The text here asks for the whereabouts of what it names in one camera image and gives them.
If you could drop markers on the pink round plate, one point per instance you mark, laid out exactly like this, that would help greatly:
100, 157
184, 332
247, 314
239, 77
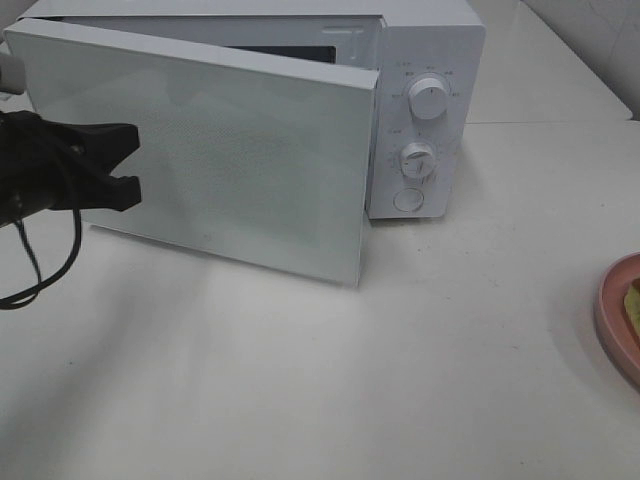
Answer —
616, 333

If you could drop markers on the round white door button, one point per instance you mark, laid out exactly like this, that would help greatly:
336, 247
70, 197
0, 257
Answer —
408, 200

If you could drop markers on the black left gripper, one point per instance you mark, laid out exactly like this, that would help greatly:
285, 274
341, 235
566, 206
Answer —
30, 179

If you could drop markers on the white microwave oven body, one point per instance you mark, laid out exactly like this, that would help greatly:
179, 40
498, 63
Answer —
388, 43

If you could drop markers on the upper white power knob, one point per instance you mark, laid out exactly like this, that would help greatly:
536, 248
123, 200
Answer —
428, 97

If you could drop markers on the toast sandwich with lettuce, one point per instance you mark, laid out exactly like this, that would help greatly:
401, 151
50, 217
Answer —
631, 303

